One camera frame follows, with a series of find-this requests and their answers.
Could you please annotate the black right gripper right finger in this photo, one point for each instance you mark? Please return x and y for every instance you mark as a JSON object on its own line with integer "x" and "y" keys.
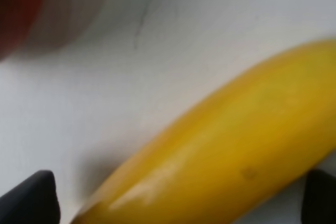
{"x": 318, "y": 205}

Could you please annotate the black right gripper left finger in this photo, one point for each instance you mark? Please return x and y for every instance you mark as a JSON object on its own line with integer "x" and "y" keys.
{"x": 32, "y": 201}

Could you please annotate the yellow banana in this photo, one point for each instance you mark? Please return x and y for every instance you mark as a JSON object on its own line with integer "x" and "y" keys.
{"x": 234, "y": 150}

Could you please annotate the red apple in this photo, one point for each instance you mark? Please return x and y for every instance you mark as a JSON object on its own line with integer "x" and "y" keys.
{"x": 17, "y": 18}

